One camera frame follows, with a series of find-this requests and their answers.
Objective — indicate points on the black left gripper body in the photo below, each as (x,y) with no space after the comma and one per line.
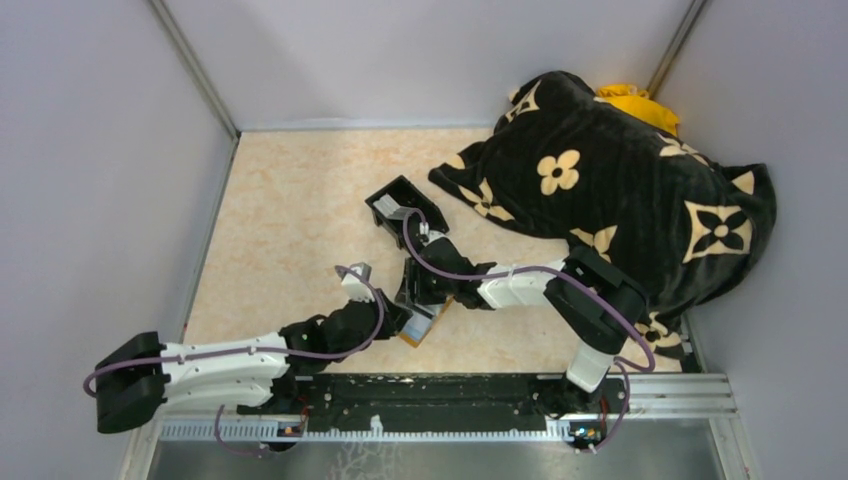
(389,327)

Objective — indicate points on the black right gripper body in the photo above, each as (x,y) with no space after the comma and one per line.
(424,284)

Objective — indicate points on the black plastic card box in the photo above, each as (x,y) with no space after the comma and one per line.
(423,210)

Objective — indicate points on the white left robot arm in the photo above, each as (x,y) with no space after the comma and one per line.
(256,375)

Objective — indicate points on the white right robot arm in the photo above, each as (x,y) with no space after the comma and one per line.
(600,303)

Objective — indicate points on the stack of white cards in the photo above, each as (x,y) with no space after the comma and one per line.
(391,209)

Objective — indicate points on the black flower-pattern blanket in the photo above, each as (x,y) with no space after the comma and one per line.
(564,163)

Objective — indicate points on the yellow cloth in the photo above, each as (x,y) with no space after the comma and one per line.
(637,102)

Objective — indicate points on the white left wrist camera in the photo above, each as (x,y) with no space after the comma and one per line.
(354,281)

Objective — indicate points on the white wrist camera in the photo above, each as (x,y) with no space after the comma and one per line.
(354,281)
(427,235)

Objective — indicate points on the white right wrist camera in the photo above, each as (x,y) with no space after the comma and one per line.
(427,235)

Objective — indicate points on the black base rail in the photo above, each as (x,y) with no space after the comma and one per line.
(363,408)

